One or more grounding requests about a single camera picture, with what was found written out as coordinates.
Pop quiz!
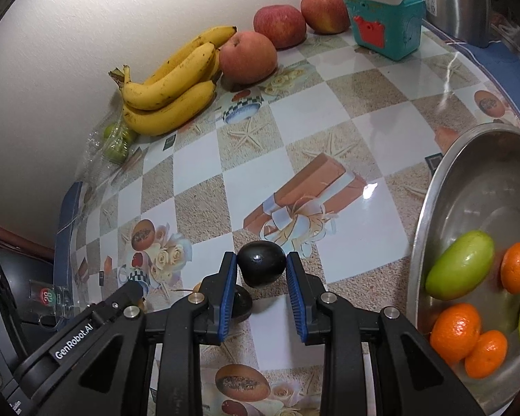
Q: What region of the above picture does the clear plastic clamshell container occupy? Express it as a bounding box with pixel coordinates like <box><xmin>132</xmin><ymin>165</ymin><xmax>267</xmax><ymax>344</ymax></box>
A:
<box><xmin>76</xmin><ymin>108</ymin><xmax>144</xmax><ymax>183</ymax></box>

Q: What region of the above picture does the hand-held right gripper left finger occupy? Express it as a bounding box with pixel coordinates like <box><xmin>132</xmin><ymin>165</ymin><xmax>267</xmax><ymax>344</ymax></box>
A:
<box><xmin>26</xmin><ymin>251</ymin><xmax>239</xmax><ymax>416</ymax></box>

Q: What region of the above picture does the reddish-brown rail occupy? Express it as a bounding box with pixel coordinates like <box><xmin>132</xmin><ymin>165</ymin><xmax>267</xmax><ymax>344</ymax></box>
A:
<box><xmin>0</xmin><ymin>225</ymin><xmax>55</xmax><ymax>261</ymax></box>

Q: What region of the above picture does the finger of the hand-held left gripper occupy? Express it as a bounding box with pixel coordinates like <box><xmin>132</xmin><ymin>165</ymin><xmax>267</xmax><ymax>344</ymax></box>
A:
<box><xmin>89</xmin><ymin>283</ymin><xmax>146</xmax><ymax>327</ymax></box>

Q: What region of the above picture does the yellow banana bunch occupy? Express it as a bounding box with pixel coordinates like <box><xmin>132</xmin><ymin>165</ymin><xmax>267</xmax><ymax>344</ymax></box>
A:
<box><xmin>108</xmin><ymin>25</ymin><xmax>237</xmax><ymax>136</ymax></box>

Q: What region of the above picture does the orange tangerine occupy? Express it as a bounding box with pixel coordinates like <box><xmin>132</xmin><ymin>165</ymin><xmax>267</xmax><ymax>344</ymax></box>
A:
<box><xmin>465</xmin><ymin>330</ymin><xmax>509</xmax><ymax>379</ymax></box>
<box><xmin>430</xmin><ymin>303</ymin><xmax>482</xmax><ymax>365</ymax></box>
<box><xmin>500</xmin><ymin>243</ymin><xmax>520</xmax><ymax>294</ymax></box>

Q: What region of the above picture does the stainless steel bowl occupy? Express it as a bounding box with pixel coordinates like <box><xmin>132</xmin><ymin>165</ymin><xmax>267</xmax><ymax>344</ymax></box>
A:
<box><xmin>405</xmin><ymin>122</ymin><xmax>520</xmax><ymax>414</ymax></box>

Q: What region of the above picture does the teal toy box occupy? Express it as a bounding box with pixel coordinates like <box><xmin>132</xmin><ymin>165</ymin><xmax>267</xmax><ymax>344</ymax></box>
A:
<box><xmin>340</xmin><ymin>0</ymin><xmax>427</xmax><ymax>60</ymax></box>

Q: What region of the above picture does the dark appliance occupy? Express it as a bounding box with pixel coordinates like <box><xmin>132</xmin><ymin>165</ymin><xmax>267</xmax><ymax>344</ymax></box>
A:
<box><xmin>0</xmin><ymin>243</ymin><xmax>57</xmax><ymax>416</ymax></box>

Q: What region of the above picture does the red apple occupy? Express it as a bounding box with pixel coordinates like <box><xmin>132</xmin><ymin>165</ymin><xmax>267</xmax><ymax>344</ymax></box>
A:
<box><xmin>253</xmin><ymin>5</ymin><xmax>307</xmax><ymax>49</ymax></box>
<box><xmin>219</xmin><ymin>31</ymin><xmax>279</xmax><ymax>84</ymax></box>
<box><xmin>300</xmin><ymin>0</ymin><xmax>351</xmax><ymax>35</ymax></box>

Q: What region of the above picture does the printed checkered tablecloth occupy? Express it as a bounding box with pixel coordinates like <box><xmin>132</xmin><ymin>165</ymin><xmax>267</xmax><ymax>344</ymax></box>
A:
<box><xmin>54</xmin><ymin>21</ymin><xmax>520</xmax><ymax>416</ymax></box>

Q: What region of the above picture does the dark plum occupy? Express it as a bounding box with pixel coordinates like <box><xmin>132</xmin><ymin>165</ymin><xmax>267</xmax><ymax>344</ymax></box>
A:
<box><xmin>236</xmin><ymin>241</ymin><xmax>286</xmax><ymax>288</ymax></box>
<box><xmin>234</xmin><ymin>286</ymin><xmax>254</xmax><ymax>323</ymax></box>

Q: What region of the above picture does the stainless steel kettle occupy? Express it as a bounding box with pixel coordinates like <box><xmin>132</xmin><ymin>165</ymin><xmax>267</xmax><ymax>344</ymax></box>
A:
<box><xmin>420</xmin><ymin>0</ymin><xmax>510</xmax><ymax>48</ymax></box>

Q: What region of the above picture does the glass mug with round logo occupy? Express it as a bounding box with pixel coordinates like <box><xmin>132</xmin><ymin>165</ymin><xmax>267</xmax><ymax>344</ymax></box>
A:
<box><xmin>28</xmin><ymin>279</ymin><xmax>92</xmax><ymax>319</ymax></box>

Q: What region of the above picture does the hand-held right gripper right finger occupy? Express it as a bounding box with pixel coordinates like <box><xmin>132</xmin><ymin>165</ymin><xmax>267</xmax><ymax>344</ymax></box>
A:
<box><xmin>286</xmin><ymin>251</ymin><xmax>482</xmax><ymax>416</ymax></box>

